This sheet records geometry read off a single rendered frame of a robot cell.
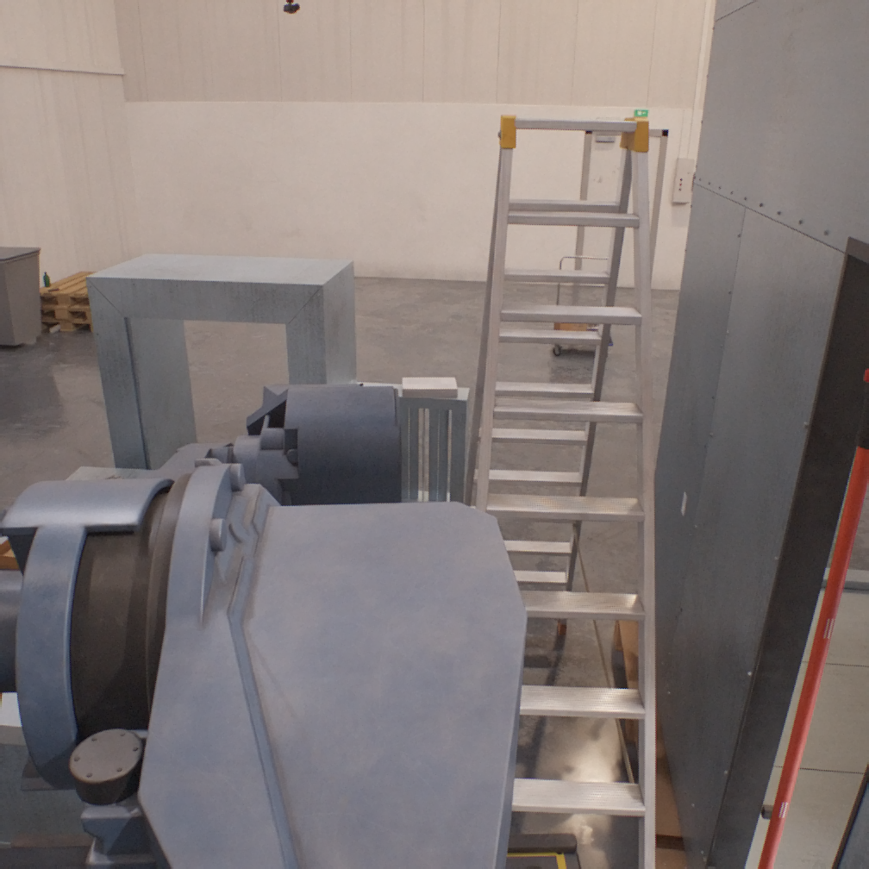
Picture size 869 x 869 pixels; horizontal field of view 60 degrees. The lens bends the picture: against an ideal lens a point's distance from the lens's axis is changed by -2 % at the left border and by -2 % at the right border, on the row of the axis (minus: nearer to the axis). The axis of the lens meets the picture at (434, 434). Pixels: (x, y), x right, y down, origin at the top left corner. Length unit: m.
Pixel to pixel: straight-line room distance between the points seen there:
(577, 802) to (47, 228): 9.76
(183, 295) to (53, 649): 3.25
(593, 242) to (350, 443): 9.99
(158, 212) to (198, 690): 12.09
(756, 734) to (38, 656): 1.81
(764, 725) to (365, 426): 1.28
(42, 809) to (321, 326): 2.24
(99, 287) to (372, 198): 7.80
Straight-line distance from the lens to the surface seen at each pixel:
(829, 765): 2.99
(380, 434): 1.55
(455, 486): 4.66
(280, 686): 0.67
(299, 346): 3.77
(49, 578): 0.76
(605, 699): 1.95
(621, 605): 1.89
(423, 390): 4.44
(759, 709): 2.16
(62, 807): 2.90
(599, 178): 11.30
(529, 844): 1.37
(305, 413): 1.59
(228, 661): 0.68
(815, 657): 1.87
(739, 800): 2.38
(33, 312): 9.13
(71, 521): 0.79
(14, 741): 2.70
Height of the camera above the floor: 2.33
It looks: 23 degrees down
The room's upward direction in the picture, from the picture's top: 1 degrees clockwise
